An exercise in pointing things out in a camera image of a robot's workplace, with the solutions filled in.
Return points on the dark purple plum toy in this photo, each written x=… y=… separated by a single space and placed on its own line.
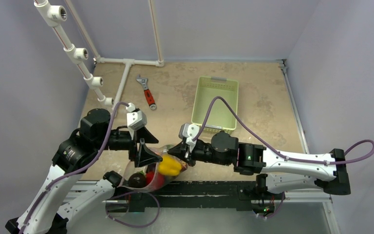
x=137 y=180

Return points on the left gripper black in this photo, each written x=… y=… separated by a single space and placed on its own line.
x=144 y=154

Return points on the aluminium frame rail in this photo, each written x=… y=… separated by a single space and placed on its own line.
x=327 y=204

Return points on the red handled adjustable wrench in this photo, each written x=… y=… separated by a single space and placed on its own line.
x=148 y=95

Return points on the yellow lemon toy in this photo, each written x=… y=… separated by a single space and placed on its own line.
x=169 y=166

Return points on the green perforated basket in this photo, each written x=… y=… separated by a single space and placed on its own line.
x=220 y=118

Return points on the red tomato toy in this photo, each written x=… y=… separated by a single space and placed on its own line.
x=155 y=181

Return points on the white pvc pipe frame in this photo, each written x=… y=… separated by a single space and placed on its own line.
x=55 y=15

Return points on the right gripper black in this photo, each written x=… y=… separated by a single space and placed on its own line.
x=188 y=152

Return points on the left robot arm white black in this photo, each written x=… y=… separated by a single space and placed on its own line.
x=49 y=213

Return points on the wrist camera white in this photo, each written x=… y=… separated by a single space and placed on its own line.
x=136 y=119
x=189 y=132

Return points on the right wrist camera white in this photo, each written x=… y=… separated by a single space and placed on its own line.
x=189 y=132

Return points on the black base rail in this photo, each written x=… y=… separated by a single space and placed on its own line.
x=237 y=195

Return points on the clear zip top bag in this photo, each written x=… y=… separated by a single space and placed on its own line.
x=131 y=169

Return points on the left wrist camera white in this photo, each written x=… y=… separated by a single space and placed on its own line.
x=136 y=119

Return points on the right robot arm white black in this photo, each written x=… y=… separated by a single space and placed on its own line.
x=248 y=159

